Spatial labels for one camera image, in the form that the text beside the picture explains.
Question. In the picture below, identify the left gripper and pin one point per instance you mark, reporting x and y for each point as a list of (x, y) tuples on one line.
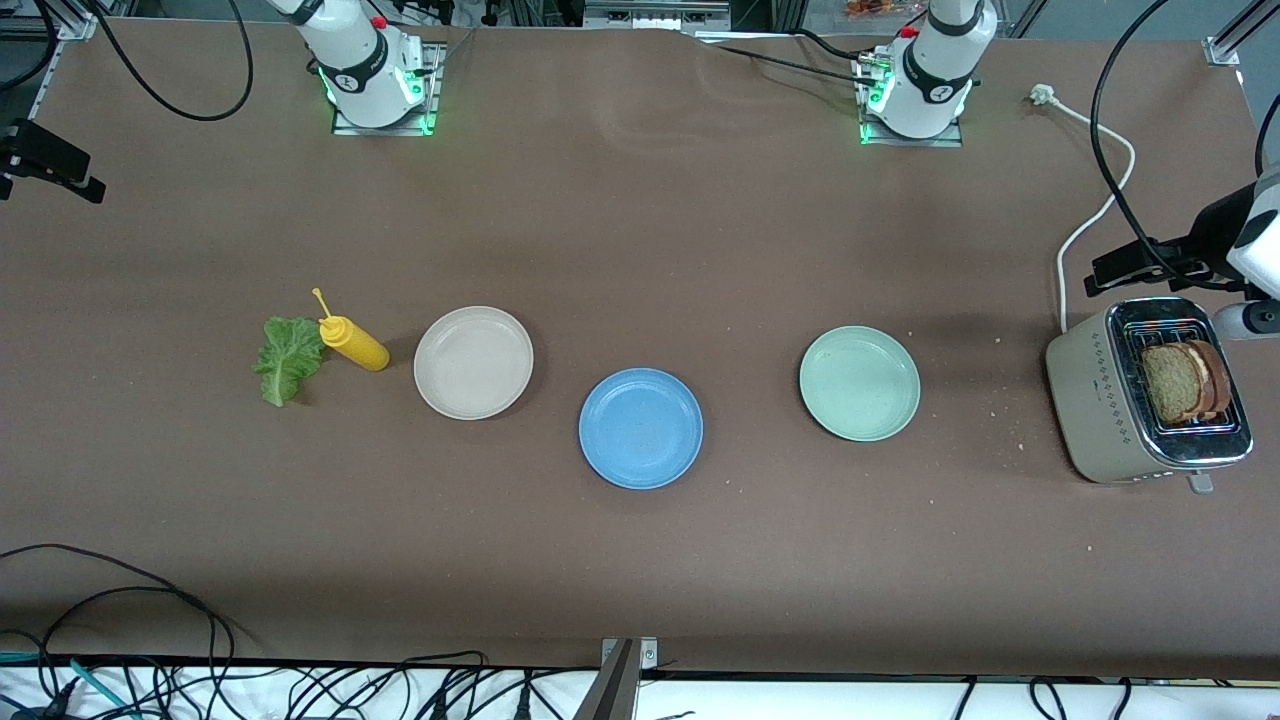
[(1207, 237)]

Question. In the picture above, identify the aluminium frame rail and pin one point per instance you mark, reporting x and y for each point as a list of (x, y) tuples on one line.
[(75, 22), (1222, 50)]

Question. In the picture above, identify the blue plate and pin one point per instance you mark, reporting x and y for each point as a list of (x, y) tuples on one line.
[(640, 428)]

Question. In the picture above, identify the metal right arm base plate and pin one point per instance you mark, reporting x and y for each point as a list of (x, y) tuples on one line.
[(433, 100)]

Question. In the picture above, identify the beige plate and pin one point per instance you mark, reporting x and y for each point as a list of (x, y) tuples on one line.
[(473, 362)]

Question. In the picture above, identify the aluminium table edge bracket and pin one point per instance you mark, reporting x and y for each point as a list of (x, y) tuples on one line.
[(648, 652)]

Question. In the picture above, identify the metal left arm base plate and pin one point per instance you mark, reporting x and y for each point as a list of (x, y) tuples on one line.
[(900, 142)]

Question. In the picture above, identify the beige chrome toaster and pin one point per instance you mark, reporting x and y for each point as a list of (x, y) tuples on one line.
[(1095, 400)]

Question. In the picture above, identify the mint green plate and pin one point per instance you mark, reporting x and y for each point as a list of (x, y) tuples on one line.
[(860, 383)]

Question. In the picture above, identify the grey metal box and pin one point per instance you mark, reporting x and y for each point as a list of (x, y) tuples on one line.
[(655, 15)]

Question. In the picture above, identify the brown bread slice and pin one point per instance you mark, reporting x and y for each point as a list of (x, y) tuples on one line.
[(1170, 385), (1218, 375)]

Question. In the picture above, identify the yellow squeeze bottle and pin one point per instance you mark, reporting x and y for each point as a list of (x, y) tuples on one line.
[(355, 345)]

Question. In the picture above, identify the green lettuce leaf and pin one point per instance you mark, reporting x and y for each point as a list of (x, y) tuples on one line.
[(288, 360)]

